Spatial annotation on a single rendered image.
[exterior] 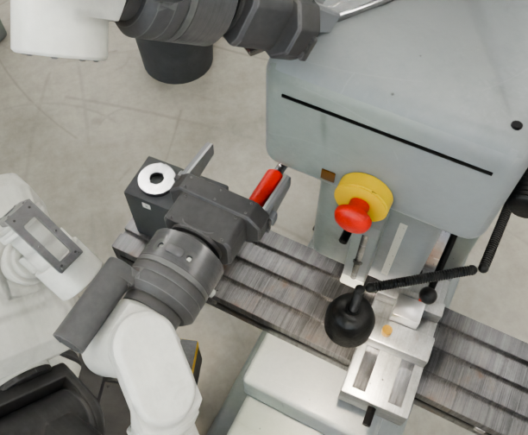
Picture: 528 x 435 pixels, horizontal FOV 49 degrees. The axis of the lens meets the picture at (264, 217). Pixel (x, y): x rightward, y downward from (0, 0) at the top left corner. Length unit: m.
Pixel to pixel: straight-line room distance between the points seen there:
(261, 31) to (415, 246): 0.52
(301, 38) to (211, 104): 2.60
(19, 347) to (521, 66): 0.65
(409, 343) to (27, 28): 1.07
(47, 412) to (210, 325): 1.67
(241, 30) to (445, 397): 1.09
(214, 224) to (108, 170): 2.28
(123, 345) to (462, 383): 1.02
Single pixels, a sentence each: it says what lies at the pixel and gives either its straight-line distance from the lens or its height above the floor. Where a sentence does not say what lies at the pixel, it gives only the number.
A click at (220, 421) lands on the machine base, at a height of 0.20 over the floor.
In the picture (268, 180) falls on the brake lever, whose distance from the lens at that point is 0.69.
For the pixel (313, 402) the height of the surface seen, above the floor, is 0.87.
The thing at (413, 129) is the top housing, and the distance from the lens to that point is 0.54.
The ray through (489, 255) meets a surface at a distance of 0.84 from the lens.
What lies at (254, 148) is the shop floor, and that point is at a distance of 2.90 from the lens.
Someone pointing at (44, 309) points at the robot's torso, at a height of 1.56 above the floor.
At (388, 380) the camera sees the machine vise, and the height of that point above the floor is 1.02.
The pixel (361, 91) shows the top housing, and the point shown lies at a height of 1.89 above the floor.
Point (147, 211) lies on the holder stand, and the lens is 1.43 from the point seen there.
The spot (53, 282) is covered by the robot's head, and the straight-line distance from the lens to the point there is 0.74.
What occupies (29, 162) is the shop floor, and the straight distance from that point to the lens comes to 3.06.
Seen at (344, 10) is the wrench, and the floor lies 1.90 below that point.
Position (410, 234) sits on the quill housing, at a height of 1.51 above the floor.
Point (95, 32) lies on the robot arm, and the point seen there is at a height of 2.01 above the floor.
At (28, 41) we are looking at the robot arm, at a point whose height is 2.01.
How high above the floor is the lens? 2.28
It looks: 59 degrees down
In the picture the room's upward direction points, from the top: straight up
